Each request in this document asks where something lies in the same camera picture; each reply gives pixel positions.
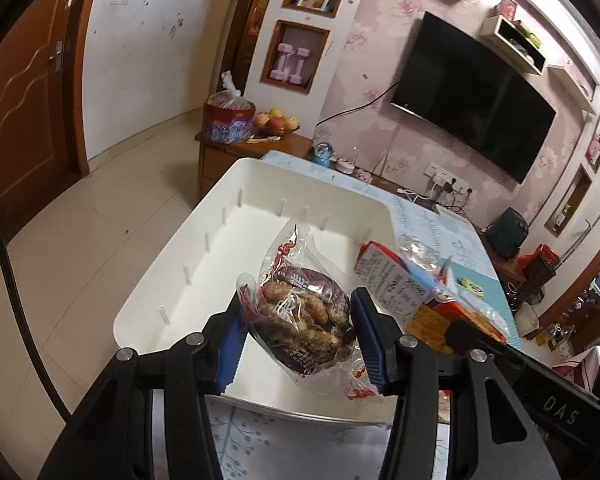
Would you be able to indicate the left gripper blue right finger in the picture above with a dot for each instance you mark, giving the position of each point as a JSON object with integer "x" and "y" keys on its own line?
{"x": 377, "y": 335}

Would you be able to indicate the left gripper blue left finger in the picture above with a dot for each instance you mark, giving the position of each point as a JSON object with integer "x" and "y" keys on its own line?
{"x": 232, "y": 335}

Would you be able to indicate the peanut snack clear bag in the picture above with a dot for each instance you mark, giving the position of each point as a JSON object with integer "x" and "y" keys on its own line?
{"x": 298, "y": 308}

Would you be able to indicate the green pineapple cake pack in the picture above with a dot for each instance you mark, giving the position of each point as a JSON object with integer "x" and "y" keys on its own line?
{"x": 471, "y": 287}

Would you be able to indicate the blue wafer cookie pack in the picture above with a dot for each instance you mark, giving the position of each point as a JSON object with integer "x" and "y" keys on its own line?
{"x": 400, "y": 287}

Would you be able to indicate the white bucket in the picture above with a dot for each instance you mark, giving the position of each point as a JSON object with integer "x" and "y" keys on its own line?
{"x": 526, "y": 320}

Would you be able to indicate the white set-top box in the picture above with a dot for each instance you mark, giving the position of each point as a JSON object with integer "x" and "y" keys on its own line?
{"x": 447, "y": 212}

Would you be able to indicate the pink small ornament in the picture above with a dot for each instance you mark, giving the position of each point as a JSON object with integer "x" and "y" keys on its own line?
{"x": 363, "y": 175}

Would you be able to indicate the red bag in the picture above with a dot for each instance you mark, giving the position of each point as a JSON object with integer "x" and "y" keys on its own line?
{"x": 540, "y": 265}

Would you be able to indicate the blue snow globe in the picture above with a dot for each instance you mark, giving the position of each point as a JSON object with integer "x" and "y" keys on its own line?
{"x": 322, "y": 154}

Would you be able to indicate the fruit bowl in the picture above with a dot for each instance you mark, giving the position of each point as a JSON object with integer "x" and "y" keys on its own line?
{"x": 274, "y": 123}

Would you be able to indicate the red gift box with bag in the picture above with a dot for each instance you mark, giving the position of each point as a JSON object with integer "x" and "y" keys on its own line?
{"x": 227, "y": 116}

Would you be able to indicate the wooden door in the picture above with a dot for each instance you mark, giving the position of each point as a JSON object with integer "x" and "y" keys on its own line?
{"x": 42, "y": 144}

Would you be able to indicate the right pink dumbbell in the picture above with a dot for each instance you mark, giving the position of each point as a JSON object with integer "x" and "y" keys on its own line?
{"x": 301, "y": 55}

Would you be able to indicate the pink dumbbell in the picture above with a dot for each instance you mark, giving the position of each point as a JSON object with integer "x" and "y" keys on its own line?
{"x": 280, "y": 72}
{"x": 301, "y": 55}

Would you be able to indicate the left pink dumbbell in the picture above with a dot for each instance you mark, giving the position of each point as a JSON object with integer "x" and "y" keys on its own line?
{"x": 280, "y": 72}

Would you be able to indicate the wall power outlet strip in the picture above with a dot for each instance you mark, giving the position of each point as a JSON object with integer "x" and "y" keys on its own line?
{"x": 440, "y": 176}

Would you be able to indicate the black wall television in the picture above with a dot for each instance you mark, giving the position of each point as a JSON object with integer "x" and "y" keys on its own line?
{"x": 459, "y": 85}

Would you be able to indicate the white wall shelf box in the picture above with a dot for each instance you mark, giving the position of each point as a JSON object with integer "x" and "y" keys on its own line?
{"x": 511, "y": 44}

